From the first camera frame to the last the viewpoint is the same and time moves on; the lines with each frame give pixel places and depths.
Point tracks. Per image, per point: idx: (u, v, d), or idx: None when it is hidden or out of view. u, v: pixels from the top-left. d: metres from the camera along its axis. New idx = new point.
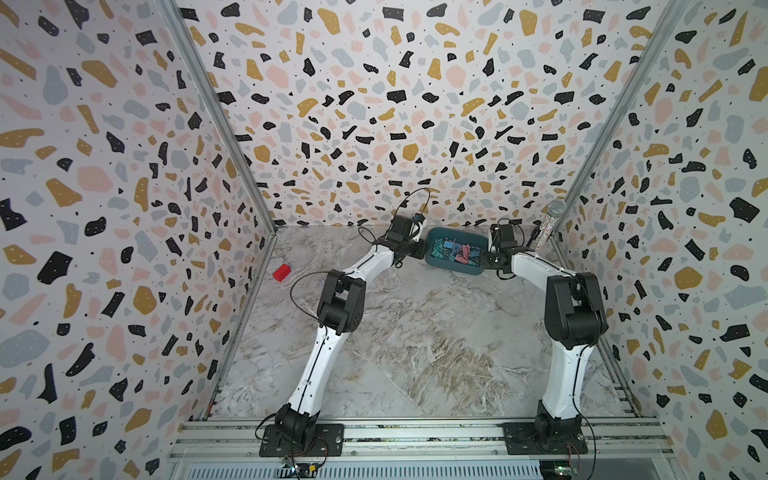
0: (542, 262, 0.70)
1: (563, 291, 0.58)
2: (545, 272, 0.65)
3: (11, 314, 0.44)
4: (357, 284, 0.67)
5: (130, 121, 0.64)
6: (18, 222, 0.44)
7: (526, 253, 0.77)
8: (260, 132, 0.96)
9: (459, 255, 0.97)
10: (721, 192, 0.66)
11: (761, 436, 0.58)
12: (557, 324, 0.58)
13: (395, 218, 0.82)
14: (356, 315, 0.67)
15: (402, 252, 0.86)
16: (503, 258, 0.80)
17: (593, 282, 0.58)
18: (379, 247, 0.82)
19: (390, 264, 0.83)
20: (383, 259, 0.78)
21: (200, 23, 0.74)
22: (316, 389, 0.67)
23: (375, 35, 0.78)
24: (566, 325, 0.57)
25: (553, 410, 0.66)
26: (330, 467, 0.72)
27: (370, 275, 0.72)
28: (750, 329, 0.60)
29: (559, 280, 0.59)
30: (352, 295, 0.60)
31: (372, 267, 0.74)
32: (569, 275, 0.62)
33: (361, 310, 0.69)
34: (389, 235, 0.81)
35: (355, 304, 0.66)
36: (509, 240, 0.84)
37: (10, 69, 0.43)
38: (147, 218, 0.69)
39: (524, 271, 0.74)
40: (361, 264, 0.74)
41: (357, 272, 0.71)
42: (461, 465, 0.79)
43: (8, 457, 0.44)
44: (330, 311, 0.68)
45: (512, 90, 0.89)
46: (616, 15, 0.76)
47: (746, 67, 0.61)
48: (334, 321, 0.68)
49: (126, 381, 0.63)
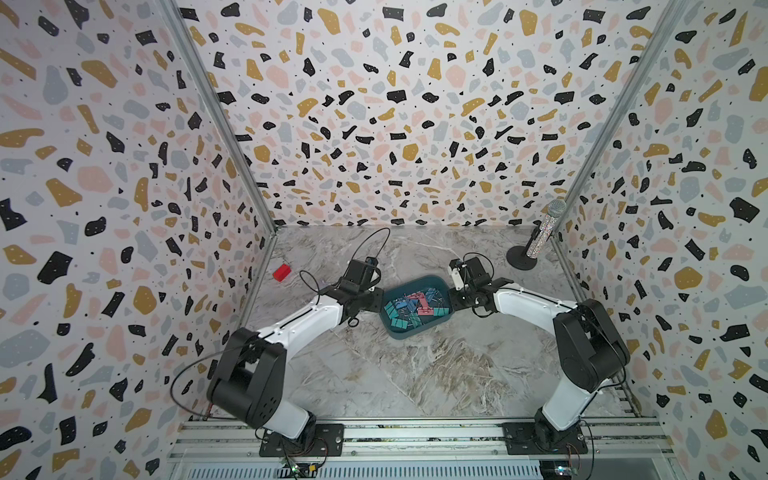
0: (532, 296, 0.62)
1: (577, 331, 0.50)
2: (541, 307, 0.58)
3: (11, 314, 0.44)
4: (267, 354, 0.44)
5: (130, 121, 0.64)
6: (18, 222, 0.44)
7: (508, 287, 0.69)
8: (260, 132, 0.96)
9: (417, 308, 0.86)
10: (721, 192, 0.66)
11: (761, 436, 0.58)
12: (580, 372, 0.49)
13: (352, 264, 0.70)
14: (270, 398, 0.45)
15: (355, 305, 0.66)
16: (483, 297, 0.71)
17: (601, 310, 0.52)
18: (322, 299, 0.62)
19: (338, 321, 0.62)
20: (325, 315, 0.58)
21: (200, 23, 0.74)
22: (285, 428, 0.58)
23: (375, 35, 0.78)
24: (595, 372, 0.48)
25: (558, 426, 0.64)
26: (330, 467, 0.72)
27: (299, 339, 0.51)
28: (750, 329, 0.60)
29: (568, 320, 0.51)
30: (261, 369, 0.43)
31: (303, 327, 0.53)
32: (569, 307, 0.55)
33: (279, 388, 0.46)
34: (343, 284, 0.71)
35: (263, 385, 0.44)
36: (479, 274, 0.76)
37: (10, 69, 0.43)
38: (147, 218, 0.69)
39: (514, 307, 0.64)
40: (288, 324, 0.52)
41: (278, 333, 0.49)
42: (461, 465, 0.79)
43: (8, 457, 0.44)
44: (225, 393, 0.45)
45: (512, 90, 0.89)
46: (616, 15, 0.76)
47: (746, 67, 0.61)
48: (231, 408, 0.44)
49: (126, 381, 0.63)
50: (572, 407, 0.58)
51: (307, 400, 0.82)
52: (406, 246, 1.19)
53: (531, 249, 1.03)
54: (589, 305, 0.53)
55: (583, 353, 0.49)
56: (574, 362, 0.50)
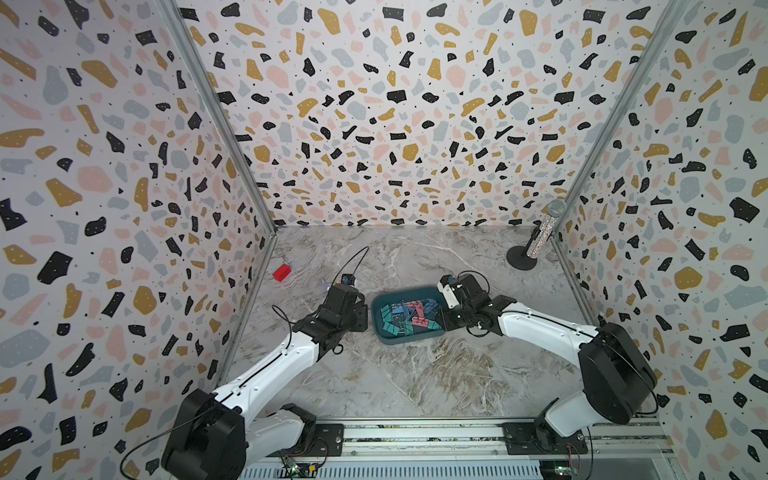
0: (543, 323, 0.57)
1: (605, 363, 0.45)
2: (558, 337, 0.53)
3: (11, 314, 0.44)
4: (225, 424, 0.40)
5: (130, 120, 0.64)
6: (18, 222, 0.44)
7: (513, 309, 0.64)
8: (260, 132, 0.96)
9: (412, 318, 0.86)
10: (721, 192, 0.66)
11: (761, 436, 0.58)
12: (611, 406, 0.46)
13: (332, 290, 0.64)
14: (230, 466, 0.41)
15: (335, 339, 0.62)
16: (485, 320, 0.66)
17: (624, 336, 0.48)
18: (295, 339, 0.57)
19: (315, 359, 0.57)
20: (297, 357, 0.53)
21: (200, 24, 0.74)
22: (282, 440, 0.58)
23: (375, 35, 0.78)
24: (629, 406, 0.45)
25: (558, 431, 0.64)
26: (330, 467, 0.72)
27: (267, 391, 0.47)
28: (750, 329, 0.60)
29: (593, 353, 0.46)
30: (216, 440, 0.40)
31: (267, 380, 0.48)
32: (591, 335, 0.50)
33: (240, 454, 0.42)
34: (322, 313, 0.65)
35: (218, 456, 0.39)
36: (476, 294, 0.70)
37: (10, 69, 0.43)
38: (147, 218, 0.69)
39: (524, 333, 0.59)
40: (254, 377, 0.48)
41: (243, 392, 0.45)
42: (462, 465, 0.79)
43: (8, 457, 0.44)
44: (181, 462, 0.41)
45: (512, 90, 0.89)
46: (616, 15, 0.76)
47: (746, 67, 0.61)
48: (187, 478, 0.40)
49: (126, 381, 0.63)
50: (581, 421, 0.57)
51: (307, 400, 0.82)
52: (407, 246, 1.19)
53: (531, 249, 1.03)
54: (611, 332, 0.49)
55: (616, 388, 0.45)
56: (603, 397, 0.46)
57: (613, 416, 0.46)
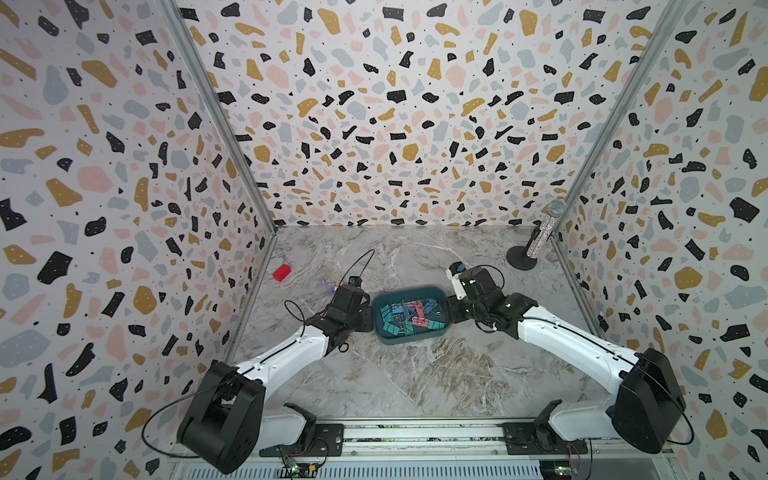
0: (575, 339, 0.51)
1: (645, 395, 0.41)
2: (592, 358, 0.48)
3: (11, 314, 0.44)
4: (246, 392, 0.43)
5: (130, 120, 0.64)
6: (18, 222, 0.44)
7: (537, 317, 0.57)
8: (260, 132, 0.96)
9: (412, 318, 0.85)
10: (721, 192, 0.66)
11: (761, 436, 0.58)
12: (642, 436, 0.43)
13: (338, 290, 0.67)
14: (246, 440, 0.42)
15: (341, 337, 0.64)
16: (501, 321, 0.60)
17: (666, 365, 0.44)
18: (308, 330, 0.60)
19: (322, 354, 0.60)
20: (309, 347, 0.56)
21: (200, 24, 0.74)
22: (282, 438, 0.58)
23: (375, 35, 0.78)
24: (661, 439, 0.42)
25: (562, 435, 0.63)
26: (330, 467, 0.72)
27: (282, 373, 0.49)
28: (750, 329, 0.60)
29: (633, 384, 0.43)
30: (237, 408, 0.42)
31: (284, 362, 0.51)
32: (631, 362, 0.46)
33: (256, 428, 0.44)
34: (330, 312, 0.69)
35: (239, 425, 0.41)
36: (489, 292, 0.63)
37: (10, 69, 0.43)
38: (147, 218, 0.69)
39: (547, 343, 0.54)
40: (271, 358, 0.50)
41: (260, 369, 0.48)
42: (462, 465, 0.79)
43: (8, 457, 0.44)
44: (198, 434, 0.42)
45: (512, 90, 0.89)
46: (616, 15, 0.76)
47: (745, 67, 0.62)
48: (203, 451, 0.41)
49: (126, 381, 0.63)
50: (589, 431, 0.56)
51: (307, 399, 0.82)
52: (407, 246, 1.19)
53: (531, 249, 1.03)
54: (652, 358, 0.45)
55: (650, 421, 0.41)
56: (635, 425, 0.43)
57: (642, 445, 0.44)
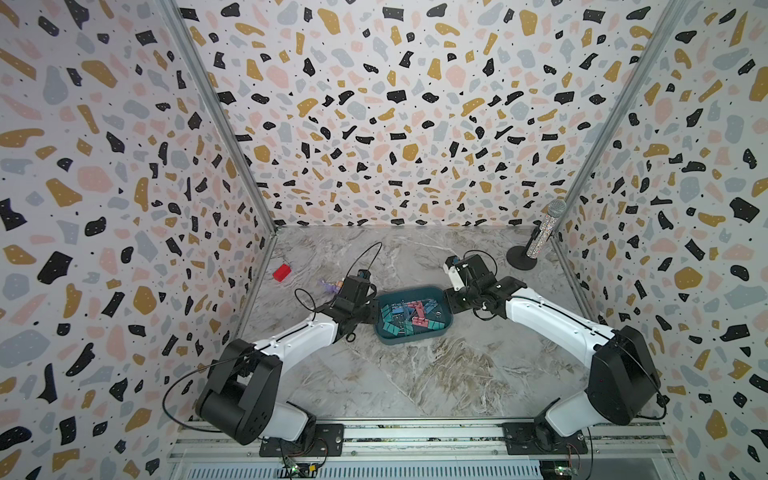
0: (556, 316, 0.54)
1: (619, 368, 0.44)
2: (571, 333, 0.50)
3: (12, 314, 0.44)
4: (264, 367, 0.44)
5: (130, 120, 0.64)
6: (18, 222, 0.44)
7: (524, 296, 0.60)
8: (260, 132, 0.96)
9: (413, 318, 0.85)
10: (721, 192, 0.66)
11: (761, 436, 0.58)
12: (613, 407, 0.45)
13: (346, 280, 0.70)
14: (261, 412, 0.44)
15: (350, 325, 0.67)
16: (491, 301, 0.63)
17: (641, 340, 0.46)
18: (318, 316, 0.63)
19: (330, 341, 0.62)
20: (320, 332, 0.58)
21: (200, 24, 0.74)
22: (285, 432, 0.58)
23: (375, 35, 0.78)
24: (631, 410, 0.44)
25: (561, 432, 0.63)
26: (330, 467, 0.72)
27: (295, 354, 0.51)
28: (750, 329, 0.60)
29: (607, 356, 0.45)
30: (255, 382, 0.44)
31: (298, 342, 0.53)
32: (606, 337, 0.48)
33: (271, 402, 0.45)
34: (338, 302, 0.71)
35: (256, 399, 0.43)
36: (483, 275, 0.67)
37: (11, 69, 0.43)
38: (147, 218, 0.69)
39: (532, 321, 0.57)
40: (285, 339, 0.52)
41: (274, 347, 0.49)
42: (462, 465, 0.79)
43: (8, 457, 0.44)
44: (216, 407, 0.44)
45: (512, 90, 0.89)
46: (616, 15, 0.76)
47: (746, 67, 0.61)
48: (221, 422, 0.43)
49: (126, 381, 0.63)
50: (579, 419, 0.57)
51: (307, 400, 0.82)
52: (407, 246, 1.19)
53: (531, 249, 1.03)
54: (627, 334, 0.47)
55: (623, 393, 0.44)
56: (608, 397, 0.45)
57: (612, 415, 0.46)
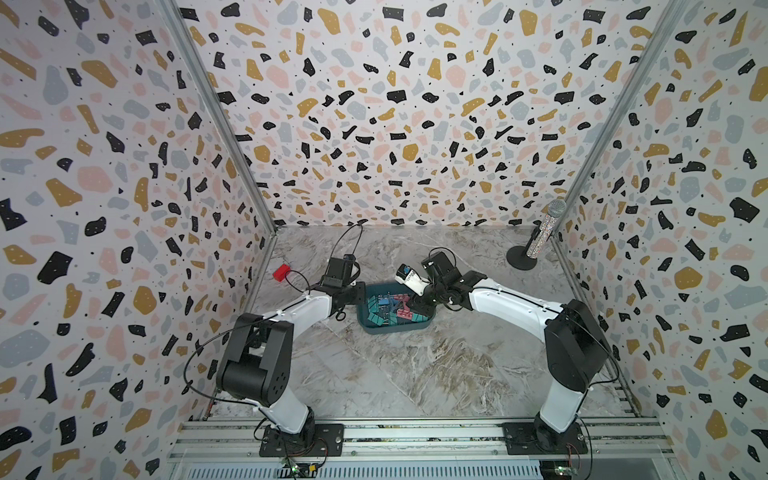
0: (512, 299, 0.58)
1: (568, 338, 0.48)
2: (526, 312, 0.55)
3: (11, 314, 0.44)
4: (279, 330, 0.48)
5: (130, 120, 0.64)
6: (18, 222, 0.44)
7: (484, 286, 0.64)
8: (260, 132, 0.96)
9: (398, 309, 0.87)
10: (721, 192, 0.66)
11: (761, 436, 0.58)
12: (572, 377, 0.49)
13: (331, 259, 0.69)
14: (282, 373, 0.47)
15: (342, 299, 0.71)
16: (457, 296, 0.66)
17: (586, 311, 0.51)
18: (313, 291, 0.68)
19: (327, 313, 0.66)
20: (318, 304, 0.62)
21: (200, 23, 0.74)
22: (287, 423, 0.59)
23: (375, 35, 0.78)
24: (586, 376, 0.48)
25: (557, 428, 0.64)
26: (330, 467, 0.72)
27: (300, 323, 0.55)
28: (750, 329, 0.60)
29: (557, 328, 0.49)
30: (273, 345, 0.47)
31: (303, 310, 0.58)
32: (556, 311, 0.53)
33: (288, 365, 0.49)
34: (326, 280, 0.75)
35: (276, 359, 0.46)
36: (447, 271, 0.71)
37: (10, 69, 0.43)
38: (147, 218, 0.69)
39: (494, 308, 0.61)
40: (289, 309, 0.57)
41: (281, 315, 0.54)
42: (462, 465, 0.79)
43: (8, 457, 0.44)
44: (237, 376, 0.46)
45: (512, 90, 0.89)
46: (615, 15, 0.76)
47: (746, 67, 0.61)
48: (244, 389, 0.46)
49: (126, 381, 0.63)
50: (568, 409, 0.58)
51: (307, 399, 0.82)
52: (407, 246, 1.19)
53: (531, 249, 1.03)
54: (574, 308, 0.52)
55: (576, 361, 0.48)
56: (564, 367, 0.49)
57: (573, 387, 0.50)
